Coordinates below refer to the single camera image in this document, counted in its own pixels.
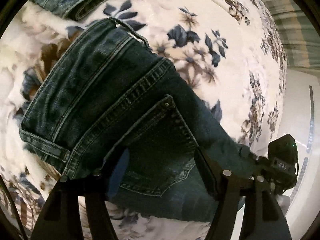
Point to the dark blue denim jeans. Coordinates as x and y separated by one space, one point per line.
110 96

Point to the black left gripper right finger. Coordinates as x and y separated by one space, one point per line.
263 217

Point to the floral cream fleece blanket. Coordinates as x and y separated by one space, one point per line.
228 51

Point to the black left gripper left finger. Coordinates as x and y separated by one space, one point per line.
60 216

